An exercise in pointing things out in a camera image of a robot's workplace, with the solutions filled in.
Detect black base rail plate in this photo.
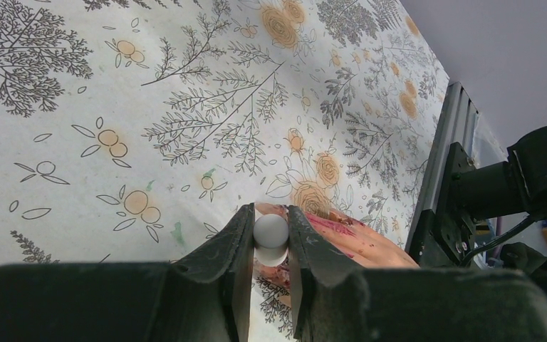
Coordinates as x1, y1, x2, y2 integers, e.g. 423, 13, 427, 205
406, 142, 474, 268

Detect person's hand dark nails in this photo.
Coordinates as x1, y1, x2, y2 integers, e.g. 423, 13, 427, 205
254, 203, 420, 292

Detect floral patterned table cloth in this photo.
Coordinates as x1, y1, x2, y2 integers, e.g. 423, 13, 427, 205
0, 0, 450, 342

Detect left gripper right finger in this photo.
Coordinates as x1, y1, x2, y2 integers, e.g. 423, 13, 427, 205
288, 206, 547, 341

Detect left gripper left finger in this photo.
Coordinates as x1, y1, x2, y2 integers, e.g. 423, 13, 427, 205
0, 204, 255, 341

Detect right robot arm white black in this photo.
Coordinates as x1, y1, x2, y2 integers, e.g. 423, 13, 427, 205
450, 126, 547, 219

